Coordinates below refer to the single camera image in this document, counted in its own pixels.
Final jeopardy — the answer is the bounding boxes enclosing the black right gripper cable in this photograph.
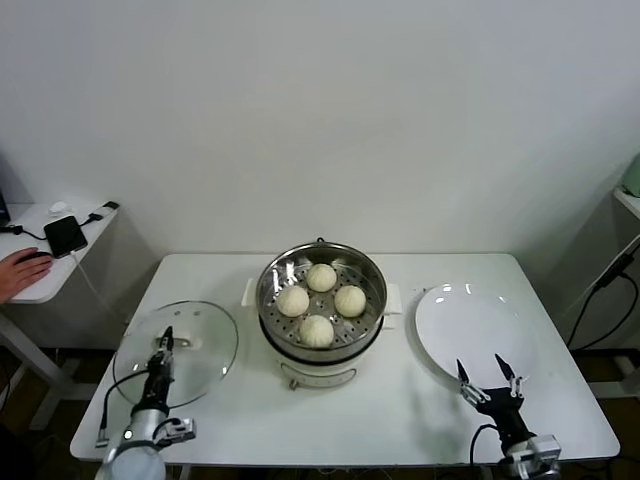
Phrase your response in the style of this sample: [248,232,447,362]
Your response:
[469,423,506,467]

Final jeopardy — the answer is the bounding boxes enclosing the white steamed baozi bun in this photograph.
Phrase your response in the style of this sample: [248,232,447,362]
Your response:
[306,263,338,294]
[332,284,368,319]
[298,314,335,350]
[277,285,311,319]

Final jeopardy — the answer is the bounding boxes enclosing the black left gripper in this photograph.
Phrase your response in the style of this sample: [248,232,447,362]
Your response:
[134,325,176,411]

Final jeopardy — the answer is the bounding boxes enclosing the black smartphone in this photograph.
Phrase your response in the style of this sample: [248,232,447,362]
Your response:
[43,215,89,259]

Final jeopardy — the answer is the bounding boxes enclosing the black cable with adapter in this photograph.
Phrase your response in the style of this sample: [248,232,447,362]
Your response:
[0,200,121,242]

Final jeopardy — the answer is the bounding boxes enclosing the pale green appliance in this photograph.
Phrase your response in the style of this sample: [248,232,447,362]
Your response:
[626,153,640,199]

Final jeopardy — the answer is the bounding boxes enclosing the round glass pot lid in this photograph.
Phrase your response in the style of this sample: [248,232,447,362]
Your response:
[112,299,240,409]

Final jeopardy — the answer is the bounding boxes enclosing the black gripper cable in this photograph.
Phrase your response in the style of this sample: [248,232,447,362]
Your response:
[469,423,506,467]
[94,367,151,449]

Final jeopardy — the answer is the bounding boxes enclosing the person's bare hand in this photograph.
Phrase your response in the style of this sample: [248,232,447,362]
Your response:
[0,247,54,304]

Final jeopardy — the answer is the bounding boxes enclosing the perforated steel steamer pot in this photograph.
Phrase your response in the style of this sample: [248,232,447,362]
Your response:
[243,241,404,359]

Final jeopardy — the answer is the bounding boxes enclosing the dark laptop screen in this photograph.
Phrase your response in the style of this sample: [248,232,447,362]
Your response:
[0,149,12,227]

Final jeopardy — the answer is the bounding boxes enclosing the white charging cable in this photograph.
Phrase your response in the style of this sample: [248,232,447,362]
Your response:
[69,249,132,324]

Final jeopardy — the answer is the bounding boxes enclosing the white side table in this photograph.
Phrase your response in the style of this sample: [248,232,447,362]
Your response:
[0,201,121,431]

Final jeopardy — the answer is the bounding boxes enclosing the round white plate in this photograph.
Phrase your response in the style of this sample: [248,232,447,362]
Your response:
[414,282,540,391]

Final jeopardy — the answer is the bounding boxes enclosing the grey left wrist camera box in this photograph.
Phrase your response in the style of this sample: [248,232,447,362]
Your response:
[154,417,197,446]

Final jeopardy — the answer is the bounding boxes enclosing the white shelf board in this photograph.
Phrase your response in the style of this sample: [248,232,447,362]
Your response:
[613,185,640,221]

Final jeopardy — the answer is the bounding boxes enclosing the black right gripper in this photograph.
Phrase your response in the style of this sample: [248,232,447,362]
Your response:
[454,353,531,444]

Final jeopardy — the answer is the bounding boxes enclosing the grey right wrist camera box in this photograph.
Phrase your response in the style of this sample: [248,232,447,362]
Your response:
[514,433,562,476]

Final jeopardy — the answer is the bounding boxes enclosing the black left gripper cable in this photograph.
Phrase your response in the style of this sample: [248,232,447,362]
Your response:
[94,367,151,449]

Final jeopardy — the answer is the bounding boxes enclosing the black power cable with plug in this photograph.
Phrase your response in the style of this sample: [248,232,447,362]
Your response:
[566,239,640,352]

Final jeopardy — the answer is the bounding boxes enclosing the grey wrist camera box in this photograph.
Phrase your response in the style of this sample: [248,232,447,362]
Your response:
[514,433,562,476]
[154,417,197,446]

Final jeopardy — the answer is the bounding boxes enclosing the cream electric cooker base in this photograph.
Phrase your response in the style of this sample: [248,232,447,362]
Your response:
[259,314,387,391]

